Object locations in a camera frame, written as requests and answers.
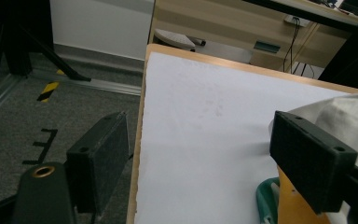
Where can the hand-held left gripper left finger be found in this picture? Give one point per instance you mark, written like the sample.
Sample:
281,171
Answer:
99,161

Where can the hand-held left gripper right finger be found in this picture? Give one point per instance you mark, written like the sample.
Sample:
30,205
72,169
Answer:
310,158

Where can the white tote bag green trim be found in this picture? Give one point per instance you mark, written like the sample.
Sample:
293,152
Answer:
348,118

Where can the yellow black floor tape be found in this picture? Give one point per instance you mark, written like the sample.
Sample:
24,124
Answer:
48,90

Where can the white table cover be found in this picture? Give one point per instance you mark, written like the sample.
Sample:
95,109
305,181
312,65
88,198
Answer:
199,130

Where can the wooden table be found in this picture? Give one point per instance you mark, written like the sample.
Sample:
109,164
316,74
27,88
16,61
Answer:
180,53

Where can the white power strip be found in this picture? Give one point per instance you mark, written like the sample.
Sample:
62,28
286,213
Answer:
293,21

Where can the grey footrest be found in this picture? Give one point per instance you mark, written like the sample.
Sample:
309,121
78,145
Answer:
174,39

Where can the black stand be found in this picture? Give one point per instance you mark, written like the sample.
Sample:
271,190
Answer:
15,37

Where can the beige desk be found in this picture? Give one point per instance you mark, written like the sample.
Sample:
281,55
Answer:
214,21

